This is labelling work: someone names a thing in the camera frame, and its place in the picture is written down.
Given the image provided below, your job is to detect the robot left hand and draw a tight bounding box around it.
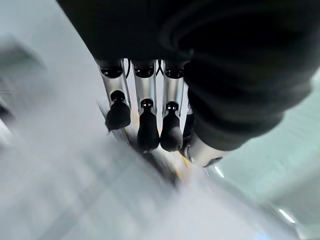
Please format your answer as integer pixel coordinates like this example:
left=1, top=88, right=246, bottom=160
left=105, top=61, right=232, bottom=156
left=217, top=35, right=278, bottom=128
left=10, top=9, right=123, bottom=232
left=56, top=0, right=320, bottom=168

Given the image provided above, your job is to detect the white bathroom sink counter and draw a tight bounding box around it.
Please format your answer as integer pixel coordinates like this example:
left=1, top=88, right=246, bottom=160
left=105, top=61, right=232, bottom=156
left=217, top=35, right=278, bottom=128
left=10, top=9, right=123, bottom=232
left=0, top=98, right=306, bottom=240

